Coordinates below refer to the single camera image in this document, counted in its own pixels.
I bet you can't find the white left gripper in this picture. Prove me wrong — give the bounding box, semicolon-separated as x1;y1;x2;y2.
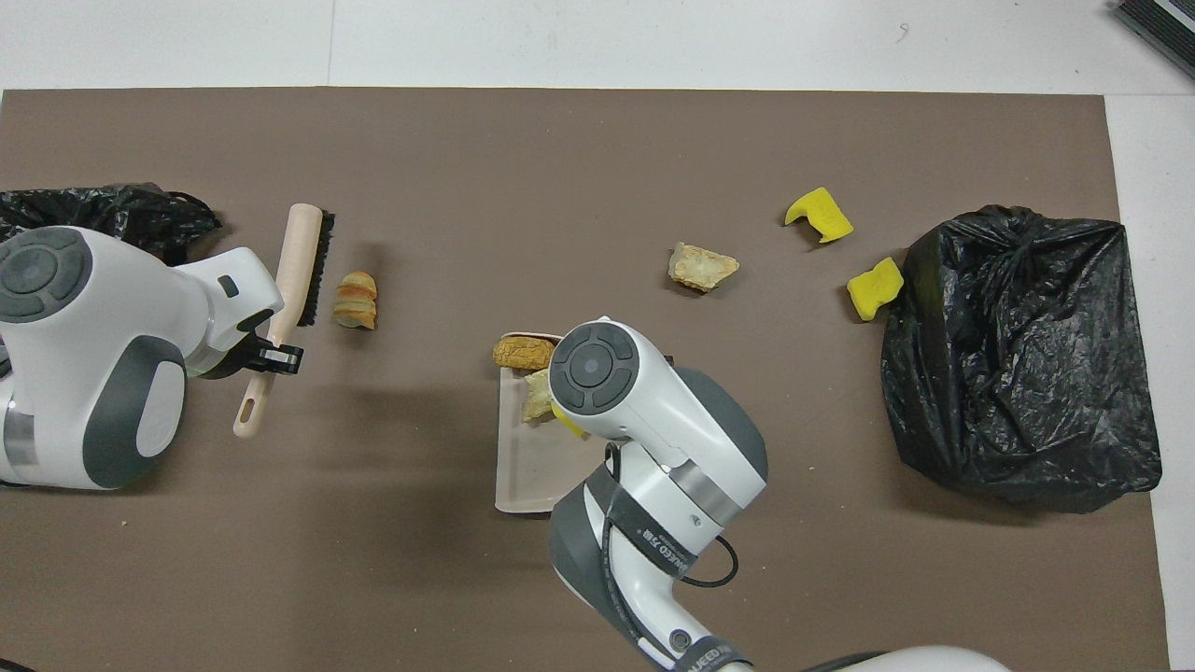
179;246;305;382

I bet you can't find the beige brush with black bristles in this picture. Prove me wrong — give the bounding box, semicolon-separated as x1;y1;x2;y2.
232;203;336;441

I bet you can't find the orange striped bread piece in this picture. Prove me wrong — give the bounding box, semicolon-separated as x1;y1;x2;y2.
333;271;380;331

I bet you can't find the brown cork-like bread piece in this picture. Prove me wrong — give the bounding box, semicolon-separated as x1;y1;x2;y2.
492;335;559;372

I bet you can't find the pale cream scrap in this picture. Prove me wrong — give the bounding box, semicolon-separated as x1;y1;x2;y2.
521;368;559;426

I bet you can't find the beige plastic dustpan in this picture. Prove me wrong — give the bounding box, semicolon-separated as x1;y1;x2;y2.
494;331;608;515

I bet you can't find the small yellow sponge piece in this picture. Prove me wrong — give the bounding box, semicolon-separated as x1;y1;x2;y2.
549;399;591;441

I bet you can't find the hooked yellow sponge piece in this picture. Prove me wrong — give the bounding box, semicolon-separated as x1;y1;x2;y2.
783;187;855;245

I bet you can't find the blocky yellow sponge piece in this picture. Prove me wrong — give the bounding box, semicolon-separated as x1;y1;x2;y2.
846;257;906;323

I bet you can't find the black plastic trash bag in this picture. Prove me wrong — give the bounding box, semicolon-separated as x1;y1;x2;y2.
880;204;1164;514
0;183;223;267

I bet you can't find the brown paper table mat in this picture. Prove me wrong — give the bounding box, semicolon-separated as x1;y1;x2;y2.
0;87;1173;672

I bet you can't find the dark grey ribbed object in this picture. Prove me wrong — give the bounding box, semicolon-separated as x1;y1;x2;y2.
1109;0;1195;82

